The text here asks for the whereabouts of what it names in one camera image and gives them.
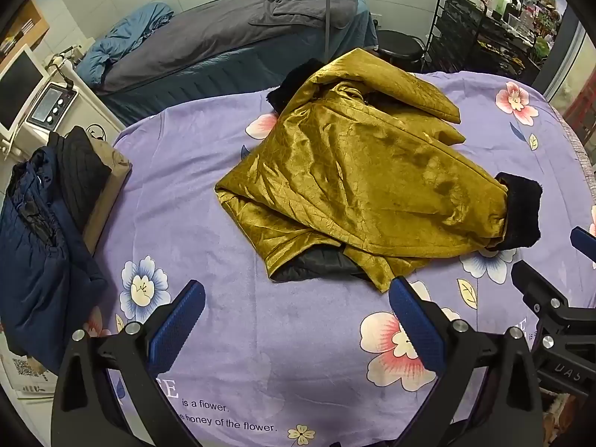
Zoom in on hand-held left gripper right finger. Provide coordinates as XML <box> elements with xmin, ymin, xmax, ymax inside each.
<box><xmin>389</xmin><ymin>277</ymin><xmax>545</xmax><ymax>447</ymax></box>

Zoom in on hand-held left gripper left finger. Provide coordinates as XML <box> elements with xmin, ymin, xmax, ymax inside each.
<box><xmin>51</xmin><ymin>279</ymin><xmax>206</xmax><ymax>447</ymax></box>

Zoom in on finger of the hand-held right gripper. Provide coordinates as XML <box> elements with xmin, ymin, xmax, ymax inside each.
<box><xmin>511</xmin><ymin>261</ymin><xmax>596</xmax><ymax>322</ymax></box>
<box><xmin>571</xmin><ymin>226</ymin><xmax>596</xmax><ymax>260</ymax></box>

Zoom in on golden coat with black fur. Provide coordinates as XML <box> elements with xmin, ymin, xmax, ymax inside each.
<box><xmin>214</xmin><ymin>48</ymin><xmax>545</xmax><ymax>293</ymax></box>

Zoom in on grey bed mattress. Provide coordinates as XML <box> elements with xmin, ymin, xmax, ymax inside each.
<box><xmin>554</xmin><ymin>102</ymin><xmax>596</xmax><ymax>178</ymax></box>

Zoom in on purple floral bed sheet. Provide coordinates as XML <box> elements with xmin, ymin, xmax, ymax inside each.
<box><xmin>100</xmin><ymin>71</ymin><xmax>596</xmax><ymax>447</ymax></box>

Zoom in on navy blue padded jacket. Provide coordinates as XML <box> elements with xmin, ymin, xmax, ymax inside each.
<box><xmin>0</xmin><ymin>144</ymin><xmax>109</xmax><ymax>375</ymax></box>

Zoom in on printed paper sheet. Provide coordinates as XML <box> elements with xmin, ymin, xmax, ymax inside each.
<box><xmin>0</xmin><ymin>335</ymin><xmax>59</xmax><ymax>399</ymax></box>

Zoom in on black quilted garment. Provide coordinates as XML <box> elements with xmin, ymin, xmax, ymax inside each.
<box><xmin>47</xmin><ymin>126</ymin><xmax>112</xmax><ymax>234</ymax></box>

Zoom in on massage bed grey cover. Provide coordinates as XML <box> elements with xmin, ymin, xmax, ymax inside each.
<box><xmin>74</xmin><ymin>0</ymin><xmax>380</xmax><ymax>126</ymax></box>

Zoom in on white machine with display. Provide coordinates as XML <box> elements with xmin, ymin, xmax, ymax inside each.
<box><xmin>25</xmin><ymin>60</ymin><xmax>126</xmax><ymax>150</ymax></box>

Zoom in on black round stool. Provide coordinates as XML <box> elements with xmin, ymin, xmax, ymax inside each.
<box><xmin>377</xmin><ymin>30</ymin><xmax>427</xmax><ymax>73</ymax></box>

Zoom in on blue duvet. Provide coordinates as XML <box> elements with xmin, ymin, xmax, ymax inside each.
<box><xmin>74</xmin><ymin>2</ymin><xmax>174</xmax><ymax>87</ymax></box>

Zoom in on grey blanket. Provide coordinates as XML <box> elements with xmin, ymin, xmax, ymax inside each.
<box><xmin>100</xmin><ymin>0</ymin><xmax>368</xmax><ymax>94</ymax></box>

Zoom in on white framed monitor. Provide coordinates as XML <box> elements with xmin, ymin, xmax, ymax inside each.
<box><xmin>0</xmin><ymin>44</ymin><xmax>47</xmax><ymax>133</ymax></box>

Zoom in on black wire rack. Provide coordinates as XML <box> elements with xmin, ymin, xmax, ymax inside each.
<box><xmin>421</xmin><ymin>0</ymin><xmax>550</xmax><ymax>87</ymax></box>

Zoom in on wooden wall shelf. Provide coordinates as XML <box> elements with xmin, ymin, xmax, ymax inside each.
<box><xmin>0</xmin><ymin>0</ymin><xmax>50</xmax><ymax>57</ymax></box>

